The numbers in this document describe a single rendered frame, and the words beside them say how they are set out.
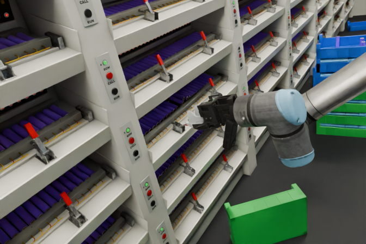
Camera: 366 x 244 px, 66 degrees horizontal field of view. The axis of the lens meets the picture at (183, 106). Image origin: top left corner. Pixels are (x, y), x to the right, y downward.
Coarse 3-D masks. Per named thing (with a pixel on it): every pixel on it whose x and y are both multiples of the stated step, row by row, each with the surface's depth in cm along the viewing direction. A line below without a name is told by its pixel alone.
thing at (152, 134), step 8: (216, 80) 125; (208, 88) 120; (192, 96) 113; (200, 96) 115; (184, 104) 108; (192, 104) 112; (176, 112) 104; (168, 120) 100; (160, 128) 96; (144, 136) 92; (152, 136) 94; (160, 136) 95
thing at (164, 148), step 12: (204, 72) 135; (216, 72) 131; (228, 72) 127; (216, 84) 126; (228, 84) 126; (204, 96) 118; (192, 108) 110; (168, 132) 98; (192, 132) 103; (156, 144) 93; (168, 144) 93; (180, 144) 98; (156, 156) 88; (168, 156) 93; (156, 168) 89
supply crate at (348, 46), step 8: (320, 40) 161; (328, 40) 161; (344, 40) 157; (352, 40) 155; (320, 48) 147; (328, 48) 145; (336, 48) 143; (344, 48) 142; (352, 48) 140; (360, 48) 138; (320, 56) 148; (328, 56) 147; (336, 56) 145; (344, 56) 143; (352, 56) 142
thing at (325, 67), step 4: (316, 60) 150; (316, 64) 151; (320, 64) 150; (324, 64) 149; (328, 64) 148; (332, 64) 148; (336, 64) 147; (340, 64) 146; (344, 64) 145; (316, 68) 152; (320, 68) 151; (324, 68) 150; (328, 68) 149; (332, 68) 149; (336, 68) 148; (340, 68) 147; (316, 72) 153; (320, 72) 152
